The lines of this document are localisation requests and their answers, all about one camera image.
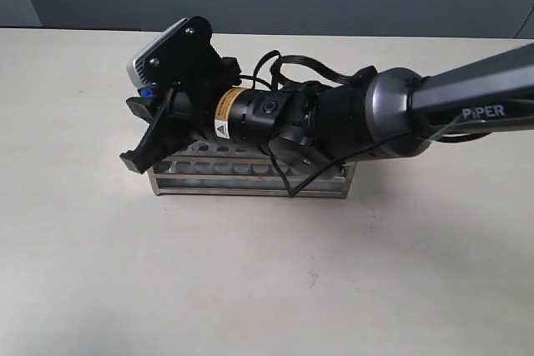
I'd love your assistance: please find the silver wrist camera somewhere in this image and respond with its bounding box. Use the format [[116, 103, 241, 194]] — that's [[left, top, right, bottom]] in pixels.
[[126, 17, 189, 90]]

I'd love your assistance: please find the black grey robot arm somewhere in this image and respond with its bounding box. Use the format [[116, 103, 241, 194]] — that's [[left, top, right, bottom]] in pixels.
[[121, 44, 533, 176]]

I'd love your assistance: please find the black flat ribbon cable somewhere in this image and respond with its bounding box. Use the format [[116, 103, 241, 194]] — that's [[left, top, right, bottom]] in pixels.
[[270, 54, 376, 86]]

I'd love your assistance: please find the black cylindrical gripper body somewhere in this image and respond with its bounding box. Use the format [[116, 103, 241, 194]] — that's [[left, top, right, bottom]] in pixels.
[[170, 84, 292, 142]]

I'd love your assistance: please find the blue-capped test tube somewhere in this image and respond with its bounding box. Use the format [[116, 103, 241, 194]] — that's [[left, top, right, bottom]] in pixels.
[[139, 88, 154, 98]]

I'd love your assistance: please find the metal test tube rack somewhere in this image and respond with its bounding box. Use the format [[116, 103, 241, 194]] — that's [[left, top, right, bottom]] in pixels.
[[150, 141, 358, 198]]

